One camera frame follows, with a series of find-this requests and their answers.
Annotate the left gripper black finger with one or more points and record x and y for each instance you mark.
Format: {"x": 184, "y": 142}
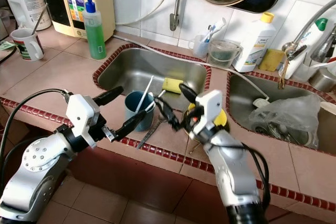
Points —
{"x": 110, "y": 96}
{"x": 130, "y": 125}

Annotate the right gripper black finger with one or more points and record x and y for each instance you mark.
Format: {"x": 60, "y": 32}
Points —
{"x": 168, "y": 113}
{"x": 189, "y": 93}

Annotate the blue-grey plastic cup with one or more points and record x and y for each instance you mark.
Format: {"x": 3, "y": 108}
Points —
{"x": 135, "y": 109}

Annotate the white plastic stick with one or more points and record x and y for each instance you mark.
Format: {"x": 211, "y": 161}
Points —
{"x": 146, "y": 92}
{"x": 155, "y": 98}

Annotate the large metal spoon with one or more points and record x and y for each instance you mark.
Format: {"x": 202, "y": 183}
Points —
{"x": 149, "y": 134}

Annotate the yellow plastic bowl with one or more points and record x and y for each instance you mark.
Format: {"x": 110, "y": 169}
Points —
{"x": 221, "y": 118}

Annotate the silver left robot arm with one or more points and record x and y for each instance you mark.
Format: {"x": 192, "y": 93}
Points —
{"x": 39, "y": 174}

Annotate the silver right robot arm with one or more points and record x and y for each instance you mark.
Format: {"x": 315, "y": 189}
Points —
{"x": 233, "y": 171}

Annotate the yellow dish sponge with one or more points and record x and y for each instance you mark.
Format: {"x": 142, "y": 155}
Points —
{"x": 172, "y": 85}

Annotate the stainless steel sink basin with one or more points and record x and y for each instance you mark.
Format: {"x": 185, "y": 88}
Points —
{"x": 241, "y": 90}
{"x": 136, "y": 66}

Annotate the small translucent white cup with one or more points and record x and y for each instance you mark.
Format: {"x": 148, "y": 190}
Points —
{"x": 197, "y": 48}

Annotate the green dish soap bottle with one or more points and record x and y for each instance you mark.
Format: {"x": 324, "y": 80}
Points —
{"x": 94, "y": 38}

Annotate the white and blue toothbrush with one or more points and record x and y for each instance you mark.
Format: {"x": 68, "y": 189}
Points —
{"x": 215, "y": 27}

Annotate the white detergent bottle yellow cap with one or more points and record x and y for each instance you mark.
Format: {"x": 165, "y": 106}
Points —
{"x": 253, "y": 45}

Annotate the dark yellow sponge block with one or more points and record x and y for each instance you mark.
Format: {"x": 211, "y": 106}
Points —
{"x": 272, "y": 60}

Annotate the clear crumpled plastic bag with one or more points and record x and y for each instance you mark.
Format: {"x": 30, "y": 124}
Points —
{"x": 286, "y": 120}

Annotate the white printed mug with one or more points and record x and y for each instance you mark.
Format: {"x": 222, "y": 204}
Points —
{"x": 25, "y": 46}

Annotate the beige water ionizer appliance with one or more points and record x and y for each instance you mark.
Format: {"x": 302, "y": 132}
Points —
{"x": 76, "y": 3}

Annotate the thin metal stirring spoon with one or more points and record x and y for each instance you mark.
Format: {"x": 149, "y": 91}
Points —
{"x": 40, "y": 20}

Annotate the chrome gooseneck faucet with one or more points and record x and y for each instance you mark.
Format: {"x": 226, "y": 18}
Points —
{"x": 291, "y": 50}

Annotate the green paper note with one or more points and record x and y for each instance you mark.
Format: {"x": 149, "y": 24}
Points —
{"x": 6, "y": 45}

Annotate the white jar with green band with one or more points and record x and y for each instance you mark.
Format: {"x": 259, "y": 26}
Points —
{"x": 26, "y": 3}

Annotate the white bottle green cap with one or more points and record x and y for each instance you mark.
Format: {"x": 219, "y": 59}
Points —
{"x": 311, "y": 43}

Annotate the small steel cup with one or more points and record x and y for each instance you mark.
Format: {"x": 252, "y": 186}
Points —
{"x": 323, "y": 77}

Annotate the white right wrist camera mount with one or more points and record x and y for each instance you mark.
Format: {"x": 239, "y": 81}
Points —
{"x": 210, "y": 107}

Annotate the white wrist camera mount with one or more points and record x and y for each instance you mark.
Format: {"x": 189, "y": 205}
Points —
{"x": 210, "y": 107}
{"x": 82, "y": 116}

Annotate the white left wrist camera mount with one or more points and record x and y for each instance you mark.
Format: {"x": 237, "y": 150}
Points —
{"x": 82, "y": 116}

